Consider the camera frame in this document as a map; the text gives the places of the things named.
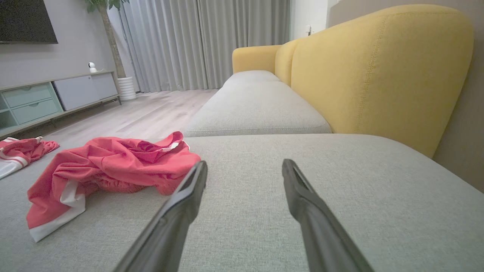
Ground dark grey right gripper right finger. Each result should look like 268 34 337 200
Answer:
281 159 375 272

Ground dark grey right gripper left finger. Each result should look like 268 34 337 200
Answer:
113 160 208 272

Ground red shorts with white trim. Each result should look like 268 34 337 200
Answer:
26 131 202 243

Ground red t-shirt with white sleeves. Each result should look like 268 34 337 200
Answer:
0 136 60 180

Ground large grey sofa ottoman seat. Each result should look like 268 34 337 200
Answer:
0 133 484 272

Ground grey sofa seat cushion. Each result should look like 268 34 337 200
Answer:
183 79 333 138
223 70 282 83

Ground white ribbed plant pot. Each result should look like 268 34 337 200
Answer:
117 77 137 102

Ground beige and green tv cabinet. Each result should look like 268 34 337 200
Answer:
0 70 121 138

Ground yellow sofa backrest cushion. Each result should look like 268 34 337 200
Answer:
290 4 475 159
275 39 301 87

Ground grey pleated curtain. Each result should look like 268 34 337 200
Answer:
119 0 292 93

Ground yellow sofa armrest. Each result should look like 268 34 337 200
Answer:
232 45 282 74

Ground indoor plant with brown trunk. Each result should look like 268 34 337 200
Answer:
84 0 131 79

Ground black wall television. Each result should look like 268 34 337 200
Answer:
0 0 59 45

